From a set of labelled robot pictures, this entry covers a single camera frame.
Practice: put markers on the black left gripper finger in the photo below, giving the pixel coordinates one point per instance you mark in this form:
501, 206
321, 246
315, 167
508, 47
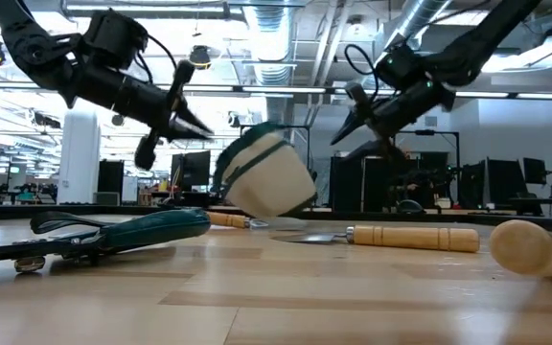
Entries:
190, 119
185, 131

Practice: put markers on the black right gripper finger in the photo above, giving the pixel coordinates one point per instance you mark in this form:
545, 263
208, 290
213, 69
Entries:
355, 128
369, 151

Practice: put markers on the beige green canvas gardening bag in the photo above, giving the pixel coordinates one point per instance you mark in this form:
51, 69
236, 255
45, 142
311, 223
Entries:
271, 182

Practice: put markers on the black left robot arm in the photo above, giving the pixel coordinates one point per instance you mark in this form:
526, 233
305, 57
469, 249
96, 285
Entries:
113, 91

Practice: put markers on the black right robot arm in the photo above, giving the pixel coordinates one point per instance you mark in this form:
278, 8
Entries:
467, 48

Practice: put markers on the black desk monitor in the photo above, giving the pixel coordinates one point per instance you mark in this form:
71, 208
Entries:
506, 179
472, 187
194, 170
535, 170

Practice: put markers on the tall black cabinet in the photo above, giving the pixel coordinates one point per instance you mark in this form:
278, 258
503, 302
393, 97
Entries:
110, 176

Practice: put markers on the white room pillar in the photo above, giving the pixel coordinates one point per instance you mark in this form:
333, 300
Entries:
78, 158

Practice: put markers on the silver ceiling air duct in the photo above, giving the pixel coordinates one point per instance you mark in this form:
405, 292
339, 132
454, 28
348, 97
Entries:
415, 19
271, 48

